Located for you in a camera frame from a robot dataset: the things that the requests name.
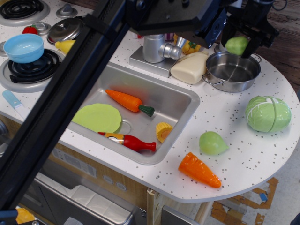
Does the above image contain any green toy cabbage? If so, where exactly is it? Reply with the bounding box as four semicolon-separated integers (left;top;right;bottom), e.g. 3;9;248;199
245;96;292;133

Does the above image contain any front left stove burner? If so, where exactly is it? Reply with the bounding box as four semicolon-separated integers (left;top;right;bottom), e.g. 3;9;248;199
0;49;65;93

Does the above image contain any silver oven door handle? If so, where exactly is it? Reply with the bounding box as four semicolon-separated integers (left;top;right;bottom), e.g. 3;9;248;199
35;173;134;225

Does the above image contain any yellow toy bell pepper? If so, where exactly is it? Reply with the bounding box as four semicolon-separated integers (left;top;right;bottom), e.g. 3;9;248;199
173;34;201;55

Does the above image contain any yellow toy squash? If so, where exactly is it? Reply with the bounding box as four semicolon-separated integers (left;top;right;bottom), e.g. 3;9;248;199
55;40;75;54

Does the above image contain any silver stove knob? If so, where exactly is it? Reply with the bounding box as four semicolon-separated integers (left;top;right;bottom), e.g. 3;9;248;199
56;3;78;19
33;21;51;36

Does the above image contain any stove burner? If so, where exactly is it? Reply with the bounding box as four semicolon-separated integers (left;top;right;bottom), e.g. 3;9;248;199
0;0;50;27
0;49;65;93

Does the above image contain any orange toy carrot half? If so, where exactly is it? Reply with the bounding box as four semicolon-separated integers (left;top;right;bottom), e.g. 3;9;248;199
178;152;222;188

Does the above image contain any stainless steel sink basin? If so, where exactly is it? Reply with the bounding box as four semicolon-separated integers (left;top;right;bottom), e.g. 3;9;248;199
68;63;200;165

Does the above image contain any red toy ketchup bottle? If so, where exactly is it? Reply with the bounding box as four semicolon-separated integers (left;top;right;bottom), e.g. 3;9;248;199
98;132;156;152

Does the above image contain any light green toy plate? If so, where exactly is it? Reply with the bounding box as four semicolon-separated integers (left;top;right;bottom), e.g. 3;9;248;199
72;103;122;133

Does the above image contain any green toy broccoli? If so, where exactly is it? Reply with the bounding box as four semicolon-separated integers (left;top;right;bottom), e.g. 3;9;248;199
225;37;248;56

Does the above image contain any stainless steel pan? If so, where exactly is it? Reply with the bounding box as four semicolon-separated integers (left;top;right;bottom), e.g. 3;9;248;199
202;51;262;93

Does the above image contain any orange toy carrot with stem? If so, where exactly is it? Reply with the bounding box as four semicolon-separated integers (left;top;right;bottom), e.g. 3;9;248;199
105;90;155;117

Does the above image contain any silver pot lid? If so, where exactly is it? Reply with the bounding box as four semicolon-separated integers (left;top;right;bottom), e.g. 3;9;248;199
47;18;83;44

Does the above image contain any light green toy pear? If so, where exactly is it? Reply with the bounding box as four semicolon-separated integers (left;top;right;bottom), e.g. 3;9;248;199
199;131;229;155

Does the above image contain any back left stove burner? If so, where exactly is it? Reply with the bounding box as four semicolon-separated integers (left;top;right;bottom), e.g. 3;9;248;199
0;0;50;27

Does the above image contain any red toy strawberry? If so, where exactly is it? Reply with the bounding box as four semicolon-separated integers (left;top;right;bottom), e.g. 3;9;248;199
22;25;38;35

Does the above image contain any purple toy onion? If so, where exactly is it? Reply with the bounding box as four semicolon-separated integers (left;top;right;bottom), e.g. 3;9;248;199
164;33;174;42

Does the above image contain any yellow toy corn piece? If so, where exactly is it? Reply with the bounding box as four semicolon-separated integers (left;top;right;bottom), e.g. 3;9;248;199
156;122;173;143

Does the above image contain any yellow toy on floor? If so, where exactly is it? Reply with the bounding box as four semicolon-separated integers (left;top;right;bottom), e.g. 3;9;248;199
16;208;35;225

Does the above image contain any cream toy mayonnaise bottle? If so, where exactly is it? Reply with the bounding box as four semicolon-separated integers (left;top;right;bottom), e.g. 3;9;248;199
170;51;209;84

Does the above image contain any light blue toy bowl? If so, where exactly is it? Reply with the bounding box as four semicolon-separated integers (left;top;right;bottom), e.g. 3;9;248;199
3;34;44;64

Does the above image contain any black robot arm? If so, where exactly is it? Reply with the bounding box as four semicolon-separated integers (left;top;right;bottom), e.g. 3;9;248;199
0;0;278;211

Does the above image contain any blue white toy knife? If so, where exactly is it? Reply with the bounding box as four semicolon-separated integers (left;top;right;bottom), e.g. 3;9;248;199
2;90;30;120

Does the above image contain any silver toy faucet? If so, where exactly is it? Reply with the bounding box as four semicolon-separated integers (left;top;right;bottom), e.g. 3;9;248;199
129;34;186;78

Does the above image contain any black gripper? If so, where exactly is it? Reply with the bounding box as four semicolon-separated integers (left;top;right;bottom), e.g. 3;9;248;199
221;0;279;58

